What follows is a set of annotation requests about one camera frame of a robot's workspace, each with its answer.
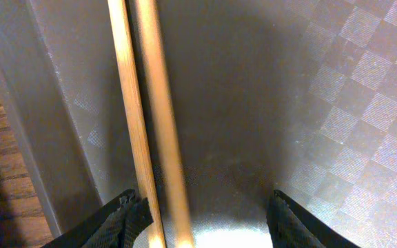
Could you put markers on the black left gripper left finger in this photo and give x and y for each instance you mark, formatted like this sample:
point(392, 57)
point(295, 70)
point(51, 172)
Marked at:
point(117, 224)

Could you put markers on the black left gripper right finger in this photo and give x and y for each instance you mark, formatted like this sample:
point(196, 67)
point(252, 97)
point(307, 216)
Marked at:
point(292, 226)

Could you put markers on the wooden chopstick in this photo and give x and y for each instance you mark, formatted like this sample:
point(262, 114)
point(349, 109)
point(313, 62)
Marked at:
point(163, 120)
point(134, 116)

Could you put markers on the dark brown serving tray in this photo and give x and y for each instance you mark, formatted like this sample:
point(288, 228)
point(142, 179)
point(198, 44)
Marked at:
point(299, 96)

